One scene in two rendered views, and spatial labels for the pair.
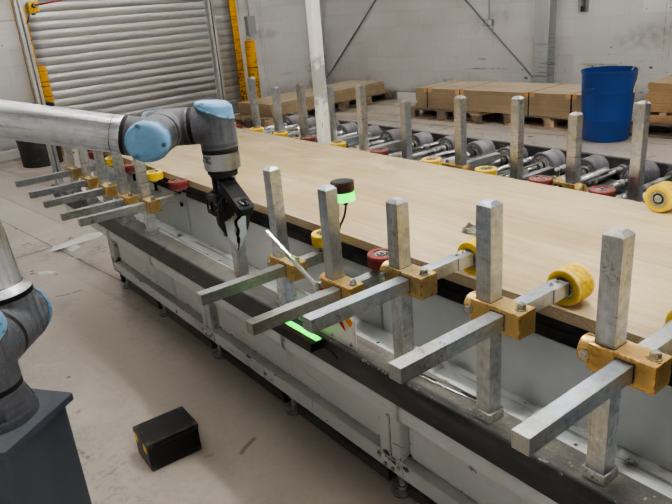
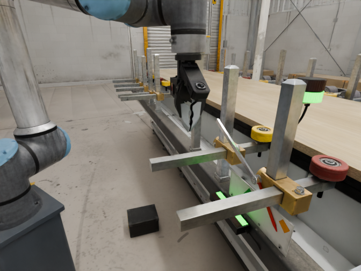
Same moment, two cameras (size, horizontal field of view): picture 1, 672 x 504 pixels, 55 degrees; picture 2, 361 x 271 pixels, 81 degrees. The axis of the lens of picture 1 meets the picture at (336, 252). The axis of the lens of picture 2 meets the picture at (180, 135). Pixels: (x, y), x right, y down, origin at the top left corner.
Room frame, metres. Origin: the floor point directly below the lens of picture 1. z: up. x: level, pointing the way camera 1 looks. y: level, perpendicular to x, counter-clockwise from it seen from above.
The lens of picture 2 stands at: (1.00, 0.11, 1.18)
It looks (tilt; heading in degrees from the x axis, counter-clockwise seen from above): 22 degrees down; 16
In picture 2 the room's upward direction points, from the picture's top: straight up
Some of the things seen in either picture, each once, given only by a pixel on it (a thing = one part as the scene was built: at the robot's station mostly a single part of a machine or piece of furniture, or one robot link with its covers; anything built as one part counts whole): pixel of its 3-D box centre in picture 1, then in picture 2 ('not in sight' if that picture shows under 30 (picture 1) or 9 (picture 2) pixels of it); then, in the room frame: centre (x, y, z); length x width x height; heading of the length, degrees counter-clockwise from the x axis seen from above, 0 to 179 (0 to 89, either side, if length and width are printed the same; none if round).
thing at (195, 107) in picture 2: (236, 230); (192, 114); (1.60, 0.25, 0.99); 0.06 x 0.03 x 0.09; 37
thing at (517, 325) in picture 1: (498, 312); not in sight; (1.10, -0.30, 0.95); 0.14 x 0.06 x 0.05; 36
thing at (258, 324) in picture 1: (325, 298); (264, 198); (1.45, 0.04, 0.84); 0.43 x 0.03 x 0.04; 126
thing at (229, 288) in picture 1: (270, 274); (213, 155); (1.65, 0.19, 0.84); 0.44 x 0.03 x 0.04; 126
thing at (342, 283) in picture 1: (341, 287); (281, 187); (1.51, -0.01, 0.85); 0.14 x 0.06 x 0.05; 36
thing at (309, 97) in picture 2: (343, 195); (307, 94); (1.55, -0.03, 1.08); 0.06 x 0.06 x 0.02
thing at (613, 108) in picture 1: (608, 102); not in sight; (6.61, -2.90, 0.36); 0.59 x 0.57 x 0.73; 133
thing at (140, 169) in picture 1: (144, 188); (157, 87); (2.53, 0.75, 0.90); 0.04 x 0.04 x 0.48; 36
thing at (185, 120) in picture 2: (226, 233); (181, 115); (1.58, 0.28, 0.99); 0.06 x 0.03 x 0.09; 37
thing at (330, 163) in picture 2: (383, 271); (324, 179); (1.57, -0.12, 0.85); 0.08 x 0.08 x 0.11
